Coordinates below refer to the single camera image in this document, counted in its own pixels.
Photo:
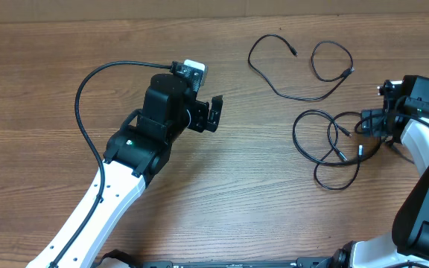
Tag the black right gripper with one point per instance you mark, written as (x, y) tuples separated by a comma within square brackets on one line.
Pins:
[(376, 123)]

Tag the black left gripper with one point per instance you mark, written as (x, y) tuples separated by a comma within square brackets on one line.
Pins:
[(198, 121)]

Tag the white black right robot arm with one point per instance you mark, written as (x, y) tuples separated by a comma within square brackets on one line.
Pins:
[(404, 117)]

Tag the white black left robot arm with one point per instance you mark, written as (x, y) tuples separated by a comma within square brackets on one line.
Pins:
[(134, 155)]

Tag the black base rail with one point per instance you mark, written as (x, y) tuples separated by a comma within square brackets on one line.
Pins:
[(117, 258)]

